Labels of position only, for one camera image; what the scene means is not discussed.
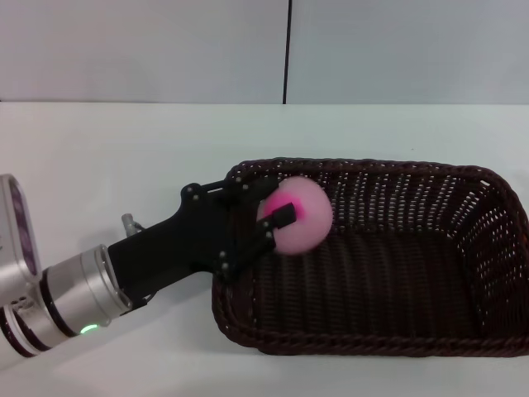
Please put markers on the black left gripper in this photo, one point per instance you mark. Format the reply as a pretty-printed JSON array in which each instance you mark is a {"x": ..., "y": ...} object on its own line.
[{"x": 177, "y": 244}]

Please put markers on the pink foam ball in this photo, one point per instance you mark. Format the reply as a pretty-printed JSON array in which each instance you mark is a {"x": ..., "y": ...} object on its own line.
[{"x": 310, "y": 223}]

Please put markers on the dark brown woven basket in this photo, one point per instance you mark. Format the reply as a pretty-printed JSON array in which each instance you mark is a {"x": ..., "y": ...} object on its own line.
[{"x": 372, "y": 289}]

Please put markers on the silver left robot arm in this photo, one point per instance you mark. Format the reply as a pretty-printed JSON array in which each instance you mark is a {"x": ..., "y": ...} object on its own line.
[{"x": 74, "y": 289}]

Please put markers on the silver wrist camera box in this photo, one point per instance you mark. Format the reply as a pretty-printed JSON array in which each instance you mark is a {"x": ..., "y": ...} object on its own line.
[{"x": 18, "y": 231}]

